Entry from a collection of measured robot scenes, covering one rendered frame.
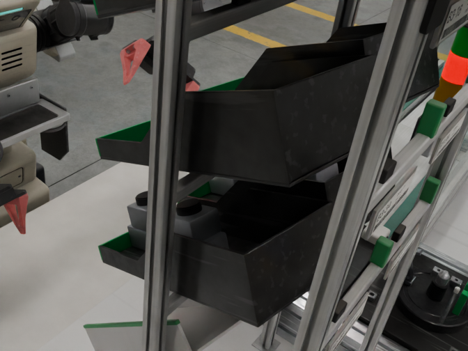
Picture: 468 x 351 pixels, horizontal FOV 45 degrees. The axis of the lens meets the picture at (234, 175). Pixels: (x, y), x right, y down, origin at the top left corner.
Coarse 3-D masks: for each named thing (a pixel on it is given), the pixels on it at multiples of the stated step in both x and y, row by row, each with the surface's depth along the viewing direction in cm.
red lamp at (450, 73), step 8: (448, 56) 100; (456, 56) 98; (448, 64) 100; (456, 64) 99; (464, 64) 98; (448, 72) 100; (456, 72) 99; (464, 72) 99; (448, 80) 101; (456, 80) 100; (464, 80) 100
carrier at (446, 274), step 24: (432, 264) 111; (408, 288) 102; (432, 288) 100; (456, 288) 92; (408, 312) 98; (432, 312) 98; (456, 312) 98; (408, 336) 96; (432, 336) 96; (456, 336) 97
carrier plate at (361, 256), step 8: (360, 240) 115; (360, 248) 113; (368, 248) 113; (360, 256) 111; (368, 256) 111; (352, 264) 109; (360, 264) 109; (368, 264) 111; (352, 272) 107; (360, 272) 107; (352, 280) 105; (344, 288) 103
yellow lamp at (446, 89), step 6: (444, 84) 101; (450, 84) 101; (456, 84) 100; (438, 90) 103; (444, 90) 102; (450, 90) 101; (456, 90) 101; (438, 96) 103; (444, 96) 102; (450, 96) 102
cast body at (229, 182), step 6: (210, 180) 84; (216, 180) 83; (222, 180) 81; (228, 180) 80; (234, 180) 79; (210, 186) 84; (216, 186) 83; (222, 186) 82; (228, 186) 80; (216, 192) 84; (222, 192) 82
